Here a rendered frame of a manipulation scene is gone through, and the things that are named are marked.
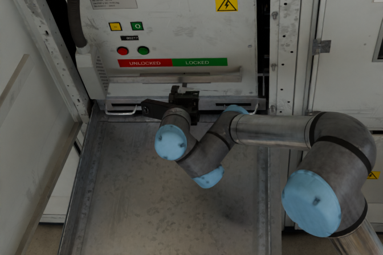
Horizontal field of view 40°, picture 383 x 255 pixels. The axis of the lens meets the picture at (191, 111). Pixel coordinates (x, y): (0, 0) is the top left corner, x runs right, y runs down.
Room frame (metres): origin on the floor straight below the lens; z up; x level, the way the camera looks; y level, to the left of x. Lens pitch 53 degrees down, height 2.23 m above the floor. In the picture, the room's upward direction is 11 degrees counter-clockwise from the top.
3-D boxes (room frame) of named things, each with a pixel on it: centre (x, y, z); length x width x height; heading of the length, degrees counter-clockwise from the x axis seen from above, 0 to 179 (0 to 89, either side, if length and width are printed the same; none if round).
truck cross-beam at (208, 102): (1.05, 0.03, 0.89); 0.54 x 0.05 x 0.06; 77
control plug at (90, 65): (1.01, 0.25, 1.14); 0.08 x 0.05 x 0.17; 167
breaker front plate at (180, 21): (1.03, 0.03, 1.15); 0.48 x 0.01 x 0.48; 77
